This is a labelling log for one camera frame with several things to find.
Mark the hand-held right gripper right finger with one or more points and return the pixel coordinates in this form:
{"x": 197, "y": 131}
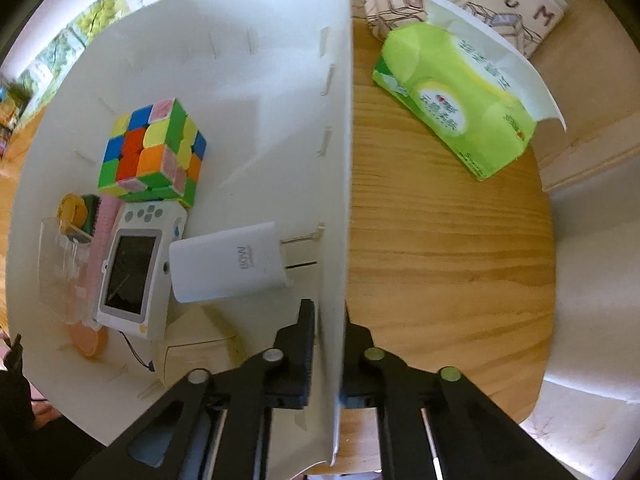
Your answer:
{"x": 358, "y": 360}

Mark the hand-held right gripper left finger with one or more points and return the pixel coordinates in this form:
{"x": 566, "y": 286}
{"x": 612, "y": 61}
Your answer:
{"x": 305, "y": 360}

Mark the cream plastic box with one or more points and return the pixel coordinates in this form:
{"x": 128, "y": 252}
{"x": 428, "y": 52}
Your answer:
{"x": 195, "y": 355}

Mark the white power charger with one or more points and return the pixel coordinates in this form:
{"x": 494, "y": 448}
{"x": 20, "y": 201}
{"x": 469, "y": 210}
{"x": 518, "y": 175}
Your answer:
{"x": 225, "y": 265}

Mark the white handheld game console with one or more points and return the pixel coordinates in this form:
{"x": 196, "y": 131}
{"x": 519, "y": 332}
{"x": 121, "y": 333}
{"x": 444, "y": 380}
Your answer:
{"x": 130, "y": 270}

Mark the white plastic storage bin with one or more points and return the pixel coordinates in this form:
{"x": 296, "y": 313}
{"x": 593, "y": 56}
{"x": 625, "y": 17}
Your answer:
{"x": 260, "y": 135}

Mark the pink oval case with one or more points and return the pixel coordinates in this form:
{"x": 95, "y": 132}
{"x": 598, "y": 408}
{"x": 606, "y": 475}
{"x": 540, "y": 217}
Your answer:
{"x": 105, "y": 230}

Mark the clear plastic box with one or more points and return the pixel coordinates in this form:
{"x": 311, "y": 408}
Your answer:
{"x": 62, "y": 275}

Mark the multicoloured puzzle cube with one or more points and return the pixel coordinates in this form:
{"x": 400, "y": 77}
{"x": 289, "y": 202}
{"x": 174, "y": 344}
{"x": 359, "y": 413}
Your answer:
{"x": 150, "y": 155}

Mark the green bottle with gold cap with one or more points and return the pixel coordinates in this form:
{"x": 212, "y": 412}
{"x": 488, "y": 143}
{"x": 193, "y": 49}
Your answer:
{"x": 75, "y": 210}

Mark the white bed sheet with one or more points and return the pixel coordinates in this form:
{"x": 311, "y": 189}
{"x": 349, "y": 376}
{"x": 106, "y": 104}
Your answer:
{"x": 590, "y": 285}

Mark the green tissue pack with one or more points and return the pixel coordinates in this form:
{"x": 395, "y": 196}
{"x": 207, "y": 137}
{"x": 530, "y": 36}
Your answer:
{"x": 460, "y": 100}

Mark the light wooden board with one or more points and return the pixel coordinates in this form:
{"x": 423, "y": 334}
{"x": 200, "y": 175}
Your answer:
{"x": 590, "y": 100}

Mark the cream printed cloth bag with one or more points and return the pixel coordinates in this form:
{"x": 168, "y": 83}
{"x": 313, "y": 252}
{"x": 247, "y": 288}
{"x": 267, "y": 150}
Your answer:
{"x": 525, "y": 0}

